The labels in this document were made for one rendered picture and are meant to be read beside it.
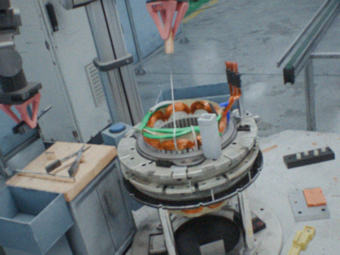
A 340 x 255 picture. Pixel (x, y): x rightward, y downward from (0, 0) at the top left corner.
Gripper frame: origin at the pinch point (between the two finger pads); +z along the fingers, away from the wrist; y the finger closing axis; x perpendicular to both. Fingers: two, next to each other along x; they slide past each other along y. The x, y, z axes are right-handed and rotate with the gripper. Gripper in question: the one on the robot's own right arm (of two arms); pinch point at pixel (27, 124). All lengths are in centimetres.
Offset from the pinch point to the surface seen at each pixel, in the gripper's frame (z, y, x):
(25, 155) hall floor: 120, -191, 154
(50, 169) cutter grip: 9.8, 5.3, -2.9
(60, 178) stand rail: 11.3, 8.7, -4.0
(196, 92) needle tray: 14, 20, 49
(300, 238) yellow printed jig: 38, 56, 18
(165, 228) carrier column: 24.8, 30.3, 0.5
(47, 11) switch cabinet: 10, -133, 162
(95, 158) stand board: 11.9, 11.3, 6.4
